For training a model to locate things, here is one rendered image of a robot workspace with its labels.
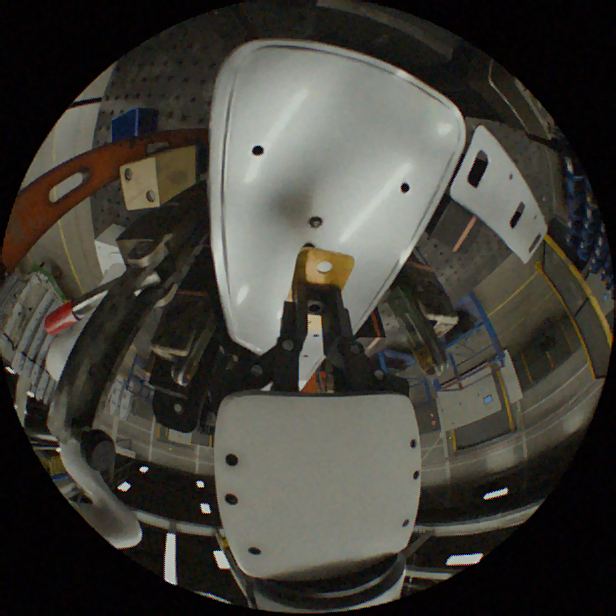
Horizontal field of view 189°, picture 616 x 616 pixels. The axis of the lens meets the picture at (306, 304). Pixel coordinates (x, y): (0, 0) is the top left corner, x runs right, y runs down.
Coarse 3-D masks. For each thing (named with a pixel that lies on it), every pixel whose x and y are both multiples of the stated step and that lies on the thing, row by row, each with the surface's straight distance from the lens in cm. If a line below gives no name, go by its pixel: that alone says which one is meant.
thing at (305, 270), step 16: (304, 256) 12; (320, 256) 12; (336, 256) 12; (352, 256) 12; (304, 272) 12; (320, 272) 13; (336, 272) 13; (320, 288) 13; (336, 288) 14; (320, 304) 13; (320, 320) 16
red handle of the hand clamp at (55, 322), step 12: (156, 276) 17; (96, 288) 20; (108, 288) 19; (144, 288) 18; (72, 300) 22; (84, 300) 21; (96, 300) 20; (60, 312) 23; (72, 312) 22; (84, 312) 21; (48, 324) 24; (60, 324) 23; (72, 324) 23
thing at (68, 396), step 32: (160, 256) 17; (128, 288) 15; (160, 288) 18; (96, 320) 15; (128, 320) 17; (96, 352) 15; (64, 384) 16; (96, 384) 17; (64, 416) 15; (96, 416) 17; (96, 448) 14
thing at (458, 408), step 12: (468, 372) 820; (480, 372) 807; (444, 384) 847; (456, 384) 828; (468, 384) 815; (480, 384) 806; (492, 384) 800; (444, 396) 844; (456, 396) 829; (468, 396) 815; (480, 396) 807; (492, 396) 801; (444, 408) 845; (456, 408) 830; (468, 408) 818; (480, 408) 810; (492, 408) 805; (444, 420) 850; (456, 420) 834; (468, 420) 823
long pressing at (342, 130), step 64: (256, 64) 18; (320, 64) 18; (384, 64) 20; (256, 128) 17; (320, 128) 16; (384, 128) 18; (448, 128) 21; (256, 192) 17; (320, 192) 17; (384, 192) 18; (256, 256) 20; (384, 256) 22; (256, 320) 29
